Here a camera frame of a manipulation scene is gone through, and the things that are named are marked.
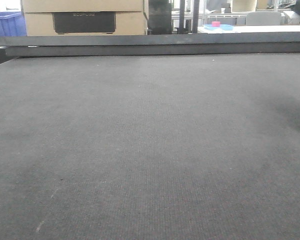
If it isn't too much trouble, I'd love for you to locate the black vertical frame post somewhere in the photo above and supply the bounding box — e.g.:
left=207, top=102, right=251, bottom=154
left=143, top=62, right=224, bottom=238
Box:
left=178, top=0, right=200, bottom=34

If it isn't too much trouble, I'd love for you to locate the grey office chair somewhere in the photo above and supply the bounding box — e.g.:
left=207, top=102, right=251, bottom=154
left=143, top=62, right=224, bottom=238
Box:
left=245, top=11, right=282, bottom=26

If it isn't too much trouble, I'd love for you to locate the blue tray on white table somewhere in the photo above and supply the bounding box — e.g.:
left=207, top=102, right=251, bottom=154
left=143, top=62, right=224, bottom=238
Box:
left=203, top=24, right=234, bottom=31

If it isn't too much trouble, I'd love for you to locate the small pink box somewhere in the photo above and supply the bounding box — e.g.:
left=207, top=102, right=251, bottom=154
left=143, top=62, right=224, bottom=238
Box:
left=211, top=21, right=221, bottom=28

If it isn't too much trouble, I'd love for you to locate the blue plastic crate on table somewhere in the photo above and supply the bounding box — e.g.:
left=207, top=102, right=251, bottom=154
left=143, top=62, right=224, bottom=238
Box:
left=0, top=11, right=27, bottom=37

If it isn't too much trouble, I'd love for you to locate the white plastic bin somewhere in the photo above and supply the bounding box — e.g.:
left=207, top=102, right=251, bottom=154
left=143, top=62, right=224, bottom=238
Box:
left=231, top=0, right=257, bottom=13

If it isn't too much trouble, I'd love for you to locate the large cardboard box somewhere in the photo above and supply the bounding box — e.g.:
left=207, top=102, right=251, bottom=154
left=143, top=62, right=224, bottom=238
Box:
left=21, top=0, right=149, bottom=36

